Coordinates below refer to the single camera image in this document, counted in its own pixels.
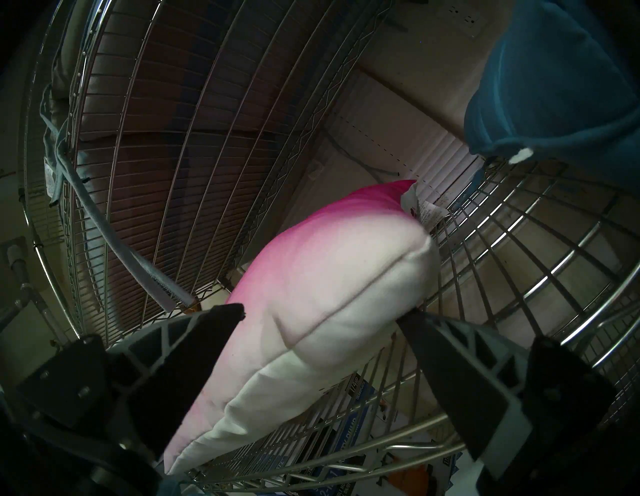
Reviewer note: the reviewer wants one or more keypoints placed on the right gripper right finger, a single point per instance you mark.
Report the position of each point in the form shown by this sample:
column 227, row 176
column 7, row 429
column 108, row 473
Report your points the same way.
column 480, row 380

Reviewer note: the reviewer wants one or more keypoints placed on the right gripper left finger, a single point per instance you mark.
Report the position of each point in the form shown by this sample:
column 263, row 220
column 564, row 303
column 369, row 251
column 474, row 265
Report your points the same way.
column 170, row 370

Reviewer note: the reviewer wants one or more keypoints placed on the pink white ombre cushion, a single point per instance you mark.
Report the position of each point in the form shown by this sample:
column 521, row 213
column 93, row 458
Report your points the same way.
column 325, row 280

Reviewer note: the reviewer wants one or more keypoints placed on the light blue bench cushion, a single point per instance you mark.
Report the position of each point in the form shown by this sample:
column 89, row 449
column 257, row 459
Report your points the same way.
column 165, row 292

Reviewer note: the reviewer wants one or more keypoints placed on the teal tufted cushion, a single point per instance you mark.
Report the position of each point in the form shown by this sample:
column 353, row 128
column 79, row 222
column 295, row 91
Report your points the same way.
column 550, row 80

